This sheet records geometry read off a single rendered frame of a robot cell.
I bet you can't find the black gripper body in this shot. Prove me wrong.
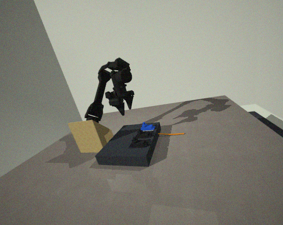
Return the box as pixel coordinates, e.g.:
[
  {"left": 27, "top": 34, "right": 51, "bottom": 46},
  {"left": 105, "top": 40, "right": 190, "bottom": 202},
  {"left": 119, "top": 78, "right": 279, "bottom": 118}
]
[{"left": 109, "top": 83, "right": 134, "bottom": 106}]

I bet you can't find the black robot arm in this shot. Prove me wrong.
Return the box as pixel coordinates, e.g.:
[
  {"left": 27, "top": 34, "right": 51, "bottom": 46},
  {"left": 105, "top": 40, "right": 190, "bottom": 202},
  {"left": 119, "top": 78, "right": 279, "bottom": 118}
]
[{"left": 84, "top": 57, "right": 132, "bottom": 123}]

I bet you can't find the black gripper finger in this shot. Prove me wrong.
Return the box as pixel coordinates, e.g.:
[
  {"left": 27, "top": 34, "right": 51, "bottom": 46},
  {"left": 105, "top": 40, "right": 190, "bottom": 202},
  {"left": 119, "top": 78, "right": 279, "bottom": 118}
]
[
  {"left": 112, "top": 103, "right": 125, "bottom": 116},
  {"left": 124, "top": 96, "right": 134, "bottom": 109}
]

